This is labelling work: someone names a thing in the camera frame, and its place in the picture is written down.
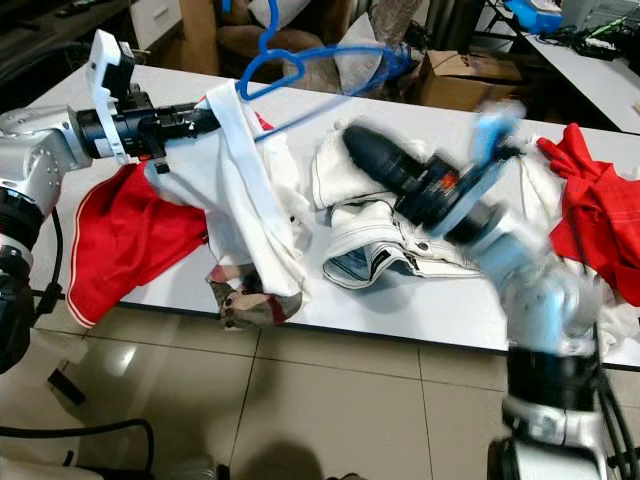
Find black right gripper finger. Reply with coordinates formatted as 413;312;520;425
344;135;411;196
347;127;426;176

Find white garment plaid cuffs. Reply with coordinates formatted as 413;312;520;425
145;80;311;331

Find blue plastic hanger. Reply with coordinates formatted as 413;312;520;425
238;0;411;101

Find cream folded garment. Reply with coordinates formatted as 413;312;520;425
310;122;401;211

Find white pants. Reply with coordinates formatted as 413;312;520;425
322;195;486;291

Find brown armchair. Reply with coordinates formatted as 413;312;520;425
215;0;421;96

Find brown cardboard box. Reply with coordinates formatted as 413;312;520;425
415;50;526;111

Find red shorts white trim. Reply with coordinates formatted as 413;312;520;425
68;110;276;328

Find white cushion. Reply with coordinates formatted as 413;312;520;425
250;0;306;31

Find blue plastic box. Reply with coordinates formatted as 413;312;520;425
505;0;566;36

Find grey robot foot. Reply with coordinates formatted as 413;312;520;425
160;458;221;480

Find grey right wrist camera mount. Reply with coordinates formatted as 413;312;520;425
445;100;526;236

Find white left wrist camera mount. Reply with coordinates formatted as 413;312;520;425
88;28;139;166

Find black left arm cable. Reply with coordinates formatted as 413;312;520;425
36;205;63;321

